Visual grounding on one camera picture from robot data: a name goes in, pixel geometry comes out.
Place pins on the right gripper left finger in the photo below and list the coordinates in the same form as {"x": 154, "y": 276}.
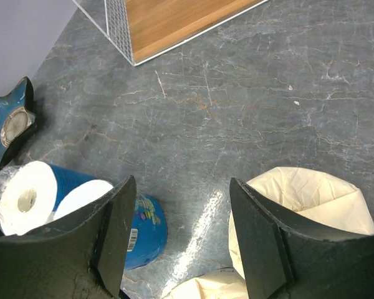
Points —
{"x": 81, "y": 255}

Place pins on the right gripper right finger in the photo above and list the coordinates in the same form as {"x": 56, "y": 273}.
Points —
{"x": 286, "y": 255}

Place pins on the cream wrapped roll near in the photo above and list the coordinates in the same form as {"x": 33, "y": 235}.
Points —
{"x": 225, "y": 283}

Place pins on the cream wrapped roll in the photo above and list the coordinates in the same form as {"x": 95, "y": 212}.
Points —
{"x": 225, "y": 283}
{"x": 318, "y": 196}

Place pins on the blue wrapped roll right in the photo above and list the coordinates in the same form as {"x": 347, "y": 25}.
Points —
{"x": 149, "y": 231}

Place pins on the blue wrapped roll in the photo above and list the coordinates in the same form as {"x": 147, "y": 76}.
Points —
{"x": 149, "y": 231}
{"x": 31, "y": 194}

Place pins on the cream wrapped roll far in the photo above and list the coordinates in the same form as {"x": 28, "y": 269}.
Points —
{"x": 318, "y": 196}

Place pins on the blue wrapped roll left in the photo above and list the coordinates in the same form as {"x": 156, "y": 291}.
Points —
{"x": 31, "y": 194}

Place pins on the blue star shaped dish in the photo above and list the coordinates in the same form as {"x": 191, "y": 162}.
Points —
{"x": 17, "y": 119}

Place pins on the white wire wooden shelf rack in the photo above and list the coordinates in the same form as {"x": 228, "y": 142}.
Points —
{"x": 143, "y": 30}

